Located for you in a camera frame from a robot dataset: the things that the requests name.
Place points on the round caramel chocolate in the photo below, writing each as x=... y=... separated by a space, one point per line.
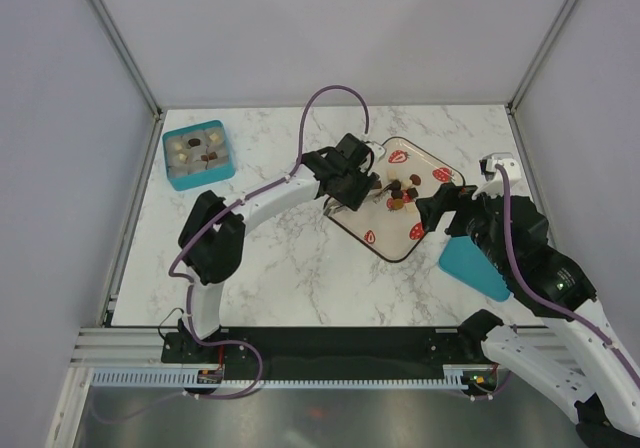
x=396 y=204

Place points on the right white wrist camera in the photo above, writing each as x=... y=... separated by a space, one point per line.
x=498 y=169

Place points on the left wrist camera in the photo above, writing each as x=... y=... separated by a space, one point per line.
x=378 y=150

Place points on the strawberry pattern square plate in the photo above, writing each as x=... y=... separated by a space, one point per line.
x=393 y=235

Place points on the teal chocolate box tray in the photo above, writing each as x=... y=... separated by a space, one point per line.
x=190 y=168

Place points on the teal box lid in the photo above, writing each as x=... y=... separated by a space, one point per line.
x=465 y=262

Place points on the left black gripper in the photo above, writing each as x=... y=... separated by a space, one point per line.
x=365 y=182

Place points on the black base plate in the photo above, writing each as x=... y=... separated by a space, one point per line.
x=360 y=353

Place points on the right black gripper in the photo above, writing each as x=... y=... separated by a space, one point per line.
x=452 y=197

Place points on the slotted grey cable duct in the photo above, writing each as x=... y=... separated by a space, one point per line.
x=193 y=378

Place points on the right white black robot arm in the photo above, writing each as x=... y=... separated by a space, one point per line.
x=601 y=399

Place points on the aluminium frame rail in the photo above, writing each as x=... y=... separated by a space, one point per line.
x=117 y=347

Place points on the oval dark chocolate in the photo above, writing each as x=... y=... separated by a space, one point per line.
x=415 y=179

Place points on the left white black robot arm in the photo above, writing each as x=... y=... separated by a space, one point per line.
x=212 y=239

